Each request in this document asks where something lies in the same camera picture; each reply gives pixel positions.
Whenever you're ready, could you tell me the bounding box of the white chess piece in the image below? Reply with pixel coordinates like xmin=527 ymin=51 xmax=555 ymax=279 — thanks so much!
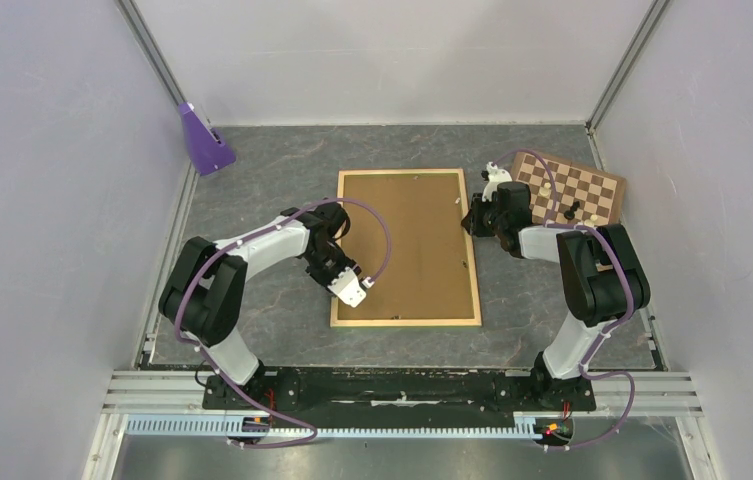
xmin=538 ymin=183 xmax=552 ymax=198
xmin=584 ymin=214 xmax=599 ymax=227

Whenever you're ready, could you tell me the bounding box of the brown frame backing board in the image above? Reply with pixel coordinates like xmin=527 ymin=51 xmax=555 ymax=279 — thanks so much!
xmin=337 ymin=174 xmax=477 ymax=322

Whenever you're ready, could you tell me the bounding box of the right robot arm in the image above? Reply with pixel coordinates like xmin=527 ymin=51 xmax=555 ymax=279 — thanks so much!
xmin=461 ymin=181 xmax=651 ymax=408

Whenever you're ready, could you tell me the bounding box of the wooden chessboard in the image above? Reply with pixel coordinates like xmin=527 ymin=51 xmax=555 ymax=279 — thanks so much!
xmin=511 ymin=152 xmax=626 ymax=226

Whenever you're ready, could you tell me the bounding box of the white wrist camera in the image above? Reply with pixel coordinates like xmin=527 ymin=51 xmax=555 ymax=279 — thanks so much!
xmin=481 ymin=162 xmax=512 ymax=202
xmin=327 ymin=267 xmax=375 ymax=308

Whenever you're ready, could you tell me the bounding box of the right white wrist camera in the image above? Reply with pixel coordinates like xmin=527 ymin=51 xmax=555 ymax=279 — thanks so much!
xmin=481 ymin=162 xmax=512 ymax=202

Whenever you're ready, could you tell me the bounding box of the black chess piece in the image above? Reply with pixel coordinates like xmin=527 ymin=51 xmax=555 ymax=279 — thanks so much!
xmin=562 ymin=200 xmax=582 ymax=223

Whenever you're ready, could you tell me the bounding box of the light wooden picture frame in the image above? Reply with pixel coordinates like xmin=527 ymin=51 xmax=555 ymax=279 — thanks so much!
xmin=329 ymin=168 xmax=483 ymax=329

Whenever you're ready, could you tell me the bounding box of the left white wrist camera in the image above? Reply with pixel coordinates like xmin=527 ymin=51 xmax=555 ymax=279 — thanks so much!
xmin=327 ymin=267 xmax=375 ymax=308

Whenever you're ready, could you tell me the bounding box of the white slotted cable duct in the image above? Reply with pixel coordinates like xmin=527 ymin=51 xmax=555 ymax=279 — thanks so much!
xmin=125 ymin=414 xmax=543 ymax=440

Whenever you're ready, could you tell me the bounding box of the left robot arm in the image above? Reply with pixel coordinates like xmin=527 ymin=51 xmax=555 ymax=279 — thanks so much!
xmin=158 ymin=201 xmax=366 ymax=408

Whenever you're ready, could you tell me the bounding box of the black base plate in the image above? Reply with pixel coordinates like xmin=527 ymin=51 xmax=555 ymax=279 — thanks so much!
xmin=202 ymin=367 xmax=597 ymax=430

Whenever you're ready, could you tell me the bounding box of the purple plastic stand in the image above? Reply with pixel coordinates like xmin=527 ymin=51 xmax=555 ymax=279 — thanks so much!
xmin=178 ymin=102 xmax=237 ymax=176

